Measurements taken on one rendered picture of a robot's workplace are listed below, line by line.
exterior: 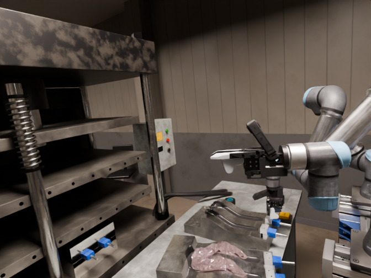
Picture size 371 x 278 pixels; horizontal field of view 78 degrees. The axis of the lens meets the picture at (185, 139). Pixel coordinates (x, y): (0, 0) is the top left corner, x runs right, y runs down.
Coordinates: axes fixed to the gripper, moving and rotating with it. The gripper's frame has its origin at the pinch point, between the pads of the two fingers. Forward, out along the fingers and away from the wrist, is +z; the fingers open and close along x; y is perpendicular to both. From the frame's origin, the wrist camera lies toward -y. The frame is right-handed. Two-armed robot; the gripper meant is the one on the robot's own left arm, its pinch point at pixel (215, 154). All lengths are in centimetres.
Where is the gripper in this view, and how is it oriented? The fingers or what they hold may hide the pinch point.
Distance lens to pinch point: 69.6
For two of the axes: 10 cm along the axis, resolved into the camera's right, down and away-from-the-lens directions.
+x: 1.8, -0.6, 9.8
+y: 0.8, 10.0, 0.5
